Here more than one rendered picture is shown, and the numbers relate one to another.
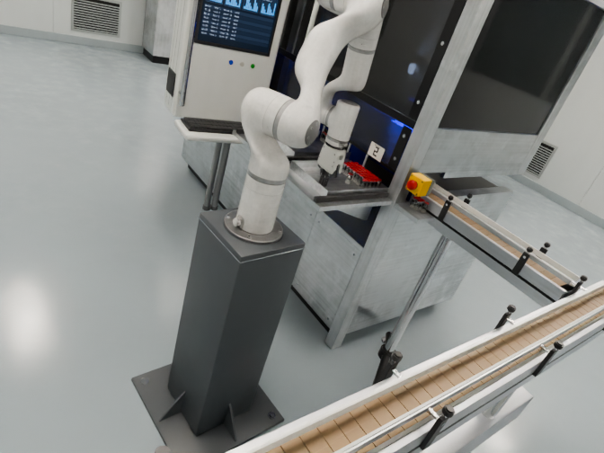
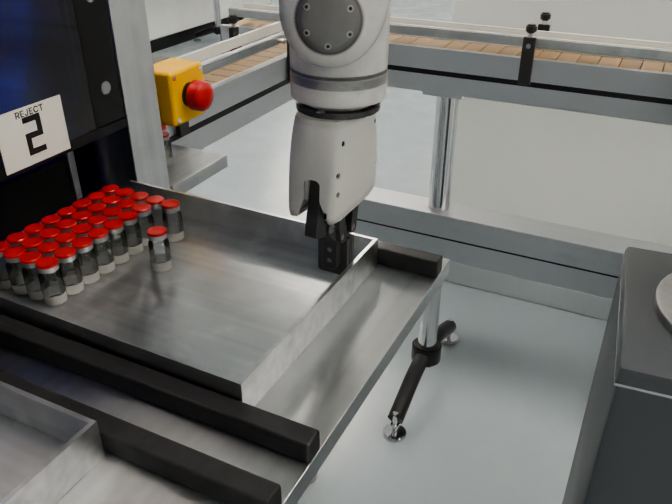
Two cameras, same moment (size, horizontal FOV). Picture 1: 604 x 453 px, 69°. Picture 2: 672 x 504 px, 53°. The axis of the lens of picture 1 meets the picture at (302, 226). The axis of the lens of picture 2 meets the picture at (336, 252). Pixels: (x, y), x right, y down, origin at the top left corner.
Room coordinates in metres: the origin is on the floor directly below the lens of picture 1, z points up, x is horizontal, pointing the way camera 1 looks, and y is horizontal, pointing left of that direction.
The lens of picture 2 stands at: (1.79, 0.52, 1.26)
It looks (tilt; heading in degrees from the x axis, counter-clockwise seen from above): 30 degrees down; 250
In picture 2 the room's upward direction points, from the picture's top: straight up
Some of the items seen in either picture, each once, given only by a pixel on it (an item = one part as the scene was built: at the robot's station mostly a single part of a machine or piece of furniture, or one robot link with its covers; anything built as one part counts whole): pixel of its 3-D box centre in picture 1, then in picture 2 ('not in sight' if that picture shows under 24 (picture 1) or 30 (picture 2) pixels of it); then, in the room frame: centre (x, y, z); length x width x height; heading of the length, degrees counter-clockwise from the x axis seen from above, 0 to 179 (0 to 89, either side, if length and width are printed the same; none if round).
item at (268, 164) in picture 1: (267, 133); not in sight; (1.21, 0.18, 1.16); 0.19 x 0.12 x 0.24; 66
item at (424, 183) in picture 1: (420, 184); (169, 90); (1.70, -0.40, 1.00); 0.08 x 0.07 x 0.07; 134
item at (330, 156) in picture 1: (332, 155); (337, 150); (1.59, -0.03, 1.03); 0.10 x 0.07 x 0.11; 44
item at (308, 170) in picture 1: (339, 177); (174, 271); (1.74, -0.09, 0.90); 0.34 x 0.26 x 0.04; 133
